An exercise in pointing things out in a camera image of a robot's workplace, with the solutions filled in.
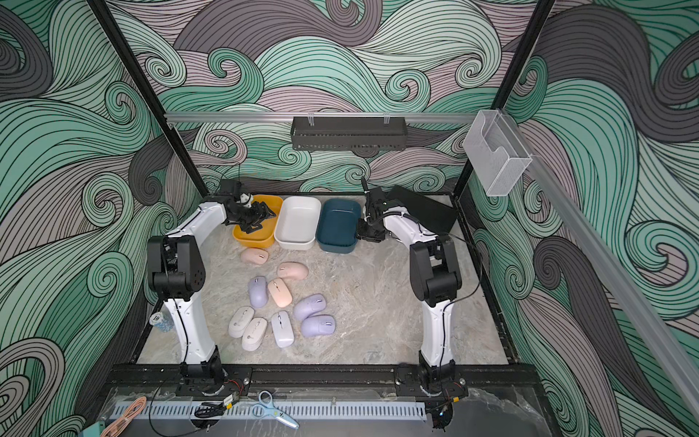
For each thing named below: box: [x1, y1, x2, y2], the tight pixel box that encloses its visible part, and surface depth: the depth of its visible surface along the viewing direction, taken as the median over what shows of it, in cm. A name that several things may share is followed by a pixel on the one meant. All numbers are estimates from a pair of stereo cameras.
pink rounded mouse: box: [276, 261, 309, 281], surface depth 95 cm
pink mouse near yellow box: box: [240, 247, 270, 265], surface depth 100 cm
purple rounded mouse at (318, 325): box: [301, 315, 336, 338], surface depth 83 cm
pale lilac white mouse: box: [271, 310, 295, 349], surface depth 83 cm
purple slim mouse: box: [248, 275, 269, 308], surface depth 91 cm
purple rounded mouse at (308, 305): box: [293, 293, 327, 322], surface depth 87 cm
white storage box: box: [273, 195, 322, 251], surface depth 109 cm
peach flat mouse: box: [267, 277, 294, 309], surface depth 91 cm
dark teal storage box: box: [316, 198, 362, 255], surface depth 109 cm
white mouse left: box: [228, 305, 256, 339], surface depth 84 cm
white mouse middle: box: [241, 316, 269, 353], surface depth 82 cm
